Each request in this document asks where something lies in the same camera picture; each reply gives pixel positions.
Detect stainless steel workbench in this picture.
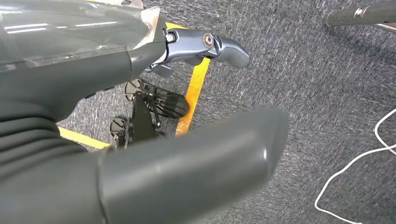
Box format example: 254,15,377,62
325,0,396,34

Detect yellow floor tape square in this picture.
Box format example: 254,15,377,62
58,22,211,150

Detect black robot left leg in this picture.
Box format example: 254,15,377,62
110,78,190,150

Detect white power cable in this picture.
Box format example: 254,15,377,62
314,108,396,224

